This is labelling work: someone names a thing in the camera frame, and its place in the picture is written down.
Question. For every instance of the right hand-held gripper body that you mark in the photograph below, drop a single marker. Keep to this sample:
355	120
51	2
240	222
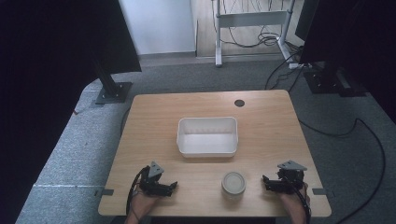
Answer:
292	179

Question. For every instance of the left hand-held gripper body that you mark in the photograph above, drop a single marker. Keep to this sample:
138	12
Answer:
150	182

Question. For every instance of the white plastic bin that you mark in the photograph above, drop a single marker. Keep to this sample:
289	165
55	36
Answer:
207	143

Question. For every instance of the person's left hand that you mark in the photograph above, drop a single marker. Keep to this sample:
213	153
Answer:
144	203

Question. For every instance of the black round table grommet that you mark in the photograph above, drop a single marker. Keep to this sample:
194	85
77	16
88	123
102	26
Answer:
239	103

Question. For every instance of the black metal stand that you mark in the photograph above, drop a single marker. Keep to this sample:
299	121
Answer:
330	81
112	91

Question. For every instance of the white power strip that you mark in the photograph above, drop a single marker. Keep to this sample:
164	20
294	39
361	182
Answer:
299	65

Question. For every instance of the black curtain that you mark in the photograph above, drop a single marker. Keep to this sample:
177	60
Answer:
358	37
46	77

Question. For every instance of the black monitor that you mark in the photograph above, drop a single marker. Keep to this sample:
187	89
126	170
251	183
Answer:
306	18

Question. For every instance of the grey table edge bracket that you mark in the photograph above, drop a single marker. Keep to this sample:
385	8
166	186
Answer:
106	192

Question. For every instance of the white desk frame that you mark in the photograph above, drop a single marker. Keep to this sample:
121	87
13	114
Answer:
252	19

